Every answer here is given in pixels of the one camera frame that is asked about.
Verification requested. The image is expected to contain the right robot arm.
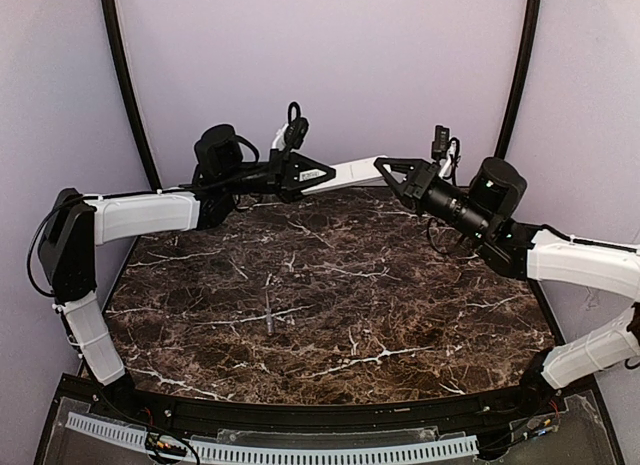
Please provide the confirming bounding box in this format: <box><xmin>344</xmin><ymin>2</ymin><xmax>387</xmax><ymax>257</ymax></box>
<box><xmin>374</xmin><ymin>157</ymin><xmax>639</xmax><ymax>390</ymax></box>

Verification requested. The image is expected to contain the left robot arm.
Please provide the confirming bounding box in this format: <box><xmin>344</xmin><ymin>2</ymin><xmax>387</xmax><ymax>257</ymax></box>
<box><xmin>27</xmin><ymin>119</ymin><xmax>337</xmax><ymax>386</ymax></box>

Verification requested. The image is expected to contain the white right cable duct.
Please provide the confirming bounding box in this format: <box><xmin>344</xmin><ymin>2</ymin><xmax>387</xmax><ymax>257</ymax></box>
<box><xmin>192</xmin><ymin>436</ymin><xmax>479</xmax><ymax>465</ymax></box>

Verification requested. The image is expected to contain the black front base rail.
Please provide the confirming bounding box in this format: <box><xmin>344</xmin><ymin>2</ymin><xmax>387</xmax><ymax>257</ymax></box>
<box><xmin>49</xmin><ymin>369</ymin><xmax>601</xmax><ymax>444</ymax></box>

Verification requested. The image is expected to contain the black corner post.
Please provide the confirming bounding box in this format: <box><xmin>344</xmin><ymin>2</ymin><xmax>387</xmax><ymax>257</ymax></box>
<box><xmin>494</xmin><ymin>0</ymin><xmax>542</xmax><ymax>159</ymax></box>
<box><xmin>100</xmin><ymin>0</ymin><xmax>161</xmax><ymax>190</ymax></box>

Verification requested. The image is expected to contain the black left corner post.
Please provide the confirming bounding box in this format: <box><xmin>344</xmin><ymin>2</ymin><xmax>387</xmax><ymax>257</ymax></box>
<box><xmin>100</xmin><ymin>0</ymin><xmax>161</xmax><ymax>190</ymax></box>

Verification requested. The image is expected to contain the white cable duct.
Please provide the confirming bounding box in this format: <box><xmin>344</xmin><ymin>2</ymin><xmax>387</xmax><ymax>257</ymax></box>
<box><xmin>65</xmin><ymin>412</ymin><xmax>147</xmax><ymax>452</ymax></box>
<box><xmin>192</xmin><ymin>436</ymin><xmax>479</xmax><ymax>465</ymax></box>

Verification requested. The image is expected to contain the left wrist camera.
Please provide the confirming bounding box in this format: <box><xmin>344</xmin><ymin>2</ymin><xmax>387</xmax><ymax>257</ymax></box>
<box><xmin>284</xmin><ymin>101</ymin><xmax>309</xmax><ymax>150</ymax></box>

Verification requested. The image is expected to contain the white left cable duct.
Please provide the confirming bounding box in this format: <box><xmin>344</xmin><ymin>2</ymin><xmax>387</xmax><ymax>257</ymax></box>
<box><xmin>65</xmin><ymin>412</ymin><xmax>147</xmax><ymax>452</ymax></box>

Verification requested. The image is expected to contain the black right corner post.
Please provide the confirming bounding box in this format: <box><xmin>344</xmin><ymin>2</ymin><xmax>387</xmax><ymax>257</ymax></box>
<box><xmin>494</xmin><ymin>0</ymin><xmax>542</xmax><ymax>159</ymax></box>

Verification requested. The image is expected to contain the white remote control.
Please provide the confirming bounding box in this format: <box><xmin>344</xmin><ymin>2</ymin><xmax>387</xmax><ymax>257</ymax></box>
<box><xmin>302</xmin><ymin>156</ymin><xmax>386</xmax><ymax>196</ymax></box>

